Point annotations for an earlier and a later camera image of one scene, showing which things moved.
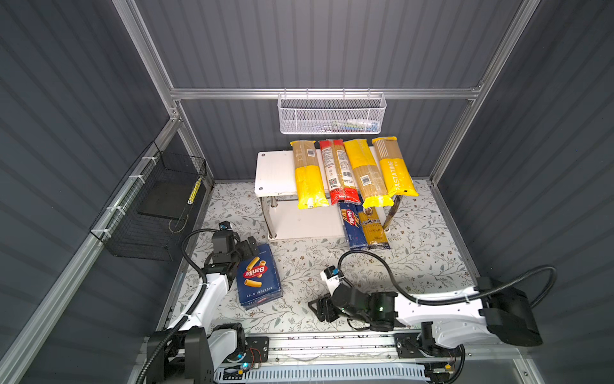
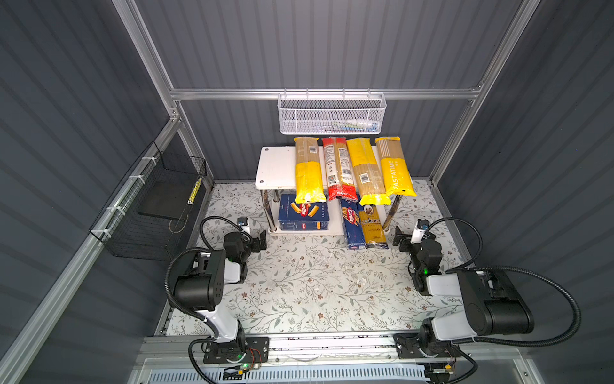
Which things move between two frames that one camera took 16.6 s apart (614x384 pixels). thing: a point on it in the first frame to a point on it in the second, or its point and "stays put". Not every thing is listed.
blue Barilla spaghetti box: x=350 y=214 stays put
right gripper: x=324 y=300 to x=406 y=242
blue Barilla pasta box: x=257 y=278 to x=298 y=216
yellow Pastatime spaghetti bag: x=394 y=166 stays put
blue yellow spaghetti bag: x=372 y=228 stays put
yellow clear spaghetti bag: x=310 y=183 stays put
